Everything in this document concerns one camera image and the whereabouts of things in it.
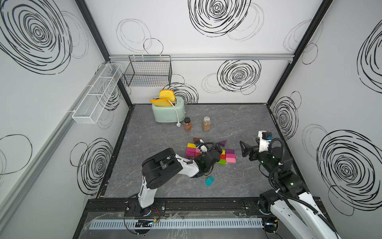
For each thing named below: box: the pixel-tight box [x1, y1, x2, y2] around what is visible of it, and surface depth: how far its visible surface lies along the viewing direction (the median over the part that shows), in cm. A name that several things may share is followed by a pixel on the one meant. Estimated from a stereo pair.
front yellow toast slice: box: [150, 98, 173, 107], surface depth 98 cm
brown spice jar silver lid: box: [202, 116, 211, 132], surface depth 101 cm
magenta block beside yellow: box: [186, 146, 197, 155], surface depth 93 cm
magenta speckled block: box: [185, 149, 196, 158], surface depth 93 cm
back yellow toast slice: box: [159, 89, 176, 103], surface depth 100 cm
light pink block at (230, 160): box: [225, 157, 236, 164], surface depth 91 cm
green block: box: [216, 158, 227, 166], surface depth 90 cm
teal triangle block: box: [204, 176, 216, 187], surface depth 82 cm
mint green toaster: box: [151, 96, 187, 123], surface depth 101 cm
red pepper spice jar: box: [183, 117, 192, 131], surface depth 101 cm
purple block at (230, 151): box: [224, 148, 235, 154], surface depth 95 cm
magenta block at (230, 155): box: [225, 153, 237, 158], surface depth 93 cm
